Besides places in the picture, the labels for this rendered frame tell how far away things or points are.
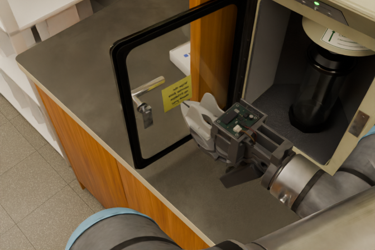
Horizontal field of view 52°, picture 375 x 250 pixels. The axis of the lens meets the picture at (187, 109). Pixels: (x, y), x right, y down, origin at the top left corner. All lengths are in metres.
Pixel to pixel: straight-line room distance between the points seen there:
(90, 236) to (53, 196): 1.72
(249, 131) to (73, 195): 1.62
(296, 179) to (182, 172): 0.49
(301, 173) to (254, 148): 0.07
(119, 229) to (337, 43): 0.54
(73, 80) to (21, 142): 1.19
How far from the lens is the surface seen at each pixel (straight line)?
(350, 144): 0.89
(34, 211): 2.13
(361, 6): 0.56
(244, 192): 0.99
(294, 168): 0.57
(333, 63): 0.86
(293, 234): 0.37
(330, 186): 0.57
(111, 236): 0.40
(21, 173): 2.27
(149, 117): 0.80
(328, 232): 0.38
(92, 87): 1.22
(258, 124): 0.58
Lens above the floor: 1.81
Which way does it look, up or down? 50 degrees down
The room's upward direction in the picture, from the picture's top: straight up
